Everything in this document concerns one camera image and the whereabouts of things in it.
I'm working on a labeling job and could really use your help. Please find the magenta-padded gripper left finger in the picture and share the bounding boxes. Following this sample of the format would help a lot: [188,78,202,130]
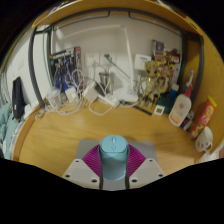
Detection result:
[61,144,103,191]

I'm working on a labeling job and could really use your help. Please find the white desk lamp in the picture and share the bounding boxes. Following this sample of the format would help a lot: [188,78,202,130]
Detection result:
[55,24,140,104]

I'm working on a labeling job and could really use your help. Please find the white power strip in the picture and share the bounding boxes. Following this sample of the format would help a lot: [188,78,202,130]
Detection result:
[97,94,121,108]

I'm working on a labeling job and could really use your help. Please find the grey mouse pad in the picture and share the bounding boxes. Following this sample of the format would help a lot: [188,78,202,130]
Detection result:
[74,139,158,192]

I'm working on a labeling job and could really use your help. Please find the large white charger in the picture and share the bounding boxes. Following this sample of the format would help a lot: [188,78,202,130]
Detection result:
[83,87,100,104]

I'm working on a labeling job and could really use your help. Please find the clear plastic box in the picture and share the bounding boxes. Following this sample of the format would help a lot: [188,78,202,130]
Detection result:
[45,88,63,108]

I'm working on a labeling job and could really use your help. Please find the wall pictures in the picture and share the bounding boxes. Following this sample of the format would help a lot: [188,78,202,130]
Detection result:
[151,39,183,68]

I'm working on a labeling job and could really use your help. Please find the blue model kit box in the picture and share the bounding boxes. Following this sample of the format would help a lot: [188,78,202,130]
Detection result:
[49,46,83,91]

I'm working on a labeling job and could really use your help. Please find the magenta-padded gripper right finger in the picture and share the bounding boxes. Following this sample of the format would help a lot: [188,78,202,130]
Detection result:
[125,144,167,190]

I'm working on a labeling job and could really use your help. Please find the white cable bundle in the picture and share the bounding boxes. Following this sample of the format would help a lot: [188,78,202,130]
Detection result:
[41,68,88,117]

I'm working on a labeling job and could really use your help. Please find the white looped cable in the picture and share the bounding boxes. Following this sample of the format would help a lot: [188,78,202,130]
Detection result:
[87,99,141,117]

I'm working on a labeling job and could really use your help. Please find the brown tree figurine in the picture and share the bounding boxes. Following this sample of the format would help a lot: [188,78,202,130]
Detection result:
[138,59,171,109]

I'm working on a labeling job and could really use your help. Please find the white printed mug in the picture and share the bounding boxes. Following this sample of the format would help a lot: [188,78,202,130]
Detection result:
[194,125,214,153]

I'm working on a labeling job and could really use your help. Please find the white wall box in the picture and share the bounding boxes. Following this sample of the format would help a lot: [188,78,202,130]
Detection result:
[134,53,152,71]

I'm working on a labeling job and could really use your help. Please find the light blue computer mouse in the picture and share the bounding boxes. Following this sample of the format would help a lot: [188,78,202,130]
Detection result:
[98,134,130,182]

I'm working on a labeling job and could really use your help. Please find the red chips can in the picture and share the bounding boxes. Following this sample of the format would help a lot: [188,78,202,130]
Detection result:
[189,95,218,139]

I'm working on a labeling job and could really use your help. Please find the white red-capped pump bottle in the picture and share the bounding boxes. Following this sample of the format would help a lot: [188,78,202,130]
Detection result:
[168,84,194,128]

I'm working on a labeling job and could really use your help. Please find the white wall socket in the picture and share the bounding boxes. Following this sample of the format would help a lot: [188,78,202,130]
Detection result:
[99,51,118,68]
[84,52,100,68]

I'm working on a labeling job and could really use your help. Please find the dark green box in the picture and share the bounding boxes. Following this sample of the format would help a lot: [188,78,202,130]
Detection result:
[157,96,175,114]

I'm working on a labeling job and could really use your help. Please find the black flat strip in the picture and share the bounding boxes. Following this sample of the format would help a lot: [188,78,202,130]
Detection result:
[136,105,154,116]

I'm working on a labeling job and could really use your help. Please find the teal cloth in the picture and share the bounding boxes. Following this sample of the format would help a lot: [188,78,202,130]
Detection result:
[0,102,22,158]

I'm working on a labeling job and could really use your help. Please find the small white cube clock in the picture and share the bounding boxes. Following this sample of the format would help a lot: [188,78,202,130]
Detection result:
[153,104,166,117]

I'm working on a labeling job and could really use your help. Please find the small white charger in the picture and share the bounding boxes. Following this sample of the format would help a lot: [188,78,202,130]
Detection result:
[64,87,80,103]

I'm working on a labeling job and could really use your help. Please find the blue packet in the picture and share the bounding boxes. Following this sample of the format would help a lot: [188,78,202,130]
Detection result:
[181,111,195,131]

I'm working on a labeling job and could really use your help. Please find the black hanging bag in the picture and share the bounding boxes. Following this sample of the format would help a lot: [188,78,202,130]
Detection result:
[11,76,26,120]

